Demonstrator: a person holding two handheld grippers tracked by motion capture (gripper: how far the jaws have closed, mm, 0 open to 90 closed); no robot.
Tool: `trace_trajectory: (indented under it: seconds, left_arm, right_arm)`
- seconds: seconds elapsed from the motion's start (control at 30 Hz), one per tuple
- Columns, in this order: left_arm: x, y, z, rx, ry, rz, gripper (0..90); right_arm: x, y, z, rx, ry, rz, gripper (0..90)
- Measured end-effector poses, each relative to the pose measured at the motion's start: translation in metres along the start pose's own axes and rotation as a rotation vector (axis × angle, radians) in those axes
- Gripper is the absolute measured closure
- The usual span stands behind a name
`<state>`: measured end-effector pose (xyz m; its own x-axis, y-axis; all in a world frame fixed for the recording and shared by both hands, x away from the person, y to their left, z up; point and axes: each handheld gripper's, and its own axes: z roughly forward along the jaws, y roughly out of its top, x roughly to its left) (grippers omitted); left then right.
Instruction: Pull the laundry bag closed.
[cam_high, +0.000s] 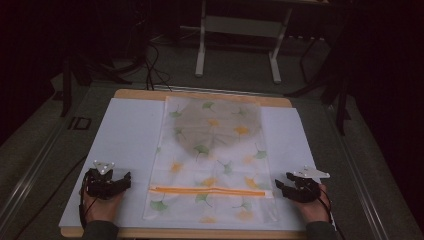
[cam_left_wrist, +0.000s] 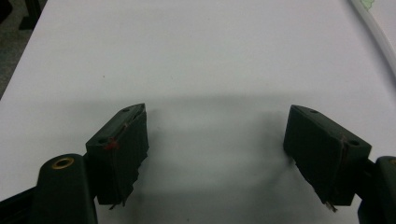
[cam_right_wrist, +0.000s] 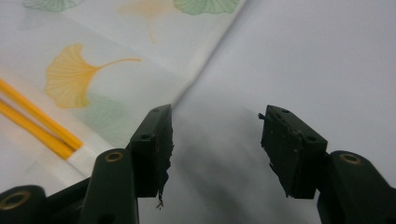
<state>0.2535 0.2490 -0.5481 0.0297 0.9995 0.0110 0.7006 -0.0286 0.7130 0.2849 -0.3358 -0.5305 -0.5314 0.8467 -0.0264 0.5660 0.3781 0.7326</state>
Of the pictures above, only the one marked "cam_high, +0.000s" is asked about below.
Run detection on black metal stand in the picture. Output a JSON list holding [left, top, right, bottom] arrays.
[[59, 54, 134, 118], [284, 31, 353, 137]]

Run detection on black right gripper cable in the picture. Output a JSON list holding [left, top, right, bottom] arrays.
[[314, 184, 338, 234]]

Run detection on black floor cable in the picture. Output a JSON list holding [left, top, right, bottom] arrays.
[[14, 154, 88, 240]]

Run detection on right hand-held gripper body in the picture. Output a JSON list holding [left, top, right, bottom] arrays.
[[289, 165, 331, 204]]

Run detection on black floor socket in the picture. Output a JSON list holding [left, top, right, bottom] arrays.
[[67, 115, 93, 131]]

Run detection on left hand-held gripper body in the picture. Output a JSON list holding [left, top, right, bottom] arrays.
[[83, 160, 122, 201]]

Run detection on white metal desk frame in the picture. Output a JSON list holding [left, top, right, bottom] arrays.
[[194, 0, 294, 85]]

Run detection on person's right hand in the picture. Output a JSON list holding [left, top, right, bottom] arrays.
[[292, 183, 332, 224]]

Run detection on leaf print translucent zipper bag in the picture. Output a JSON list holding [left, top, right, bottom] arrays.
[[142, 95, 280, 224]]

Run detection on person's left hand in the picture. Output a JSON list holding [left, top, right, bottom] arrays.
[[82, 189, 125, 224]]

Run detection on black floor cables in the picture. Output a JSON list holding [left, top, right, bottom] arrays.
[[141, 41, 174, 93]]

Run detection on white table mat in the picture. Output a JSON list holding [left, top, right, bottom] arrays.
[[58, 97, 322, 232]]

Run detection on metal floor rail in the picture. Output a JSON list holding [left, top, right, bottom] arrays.
[[323, 102, 390, 240], [0, 126, 73, 221]]

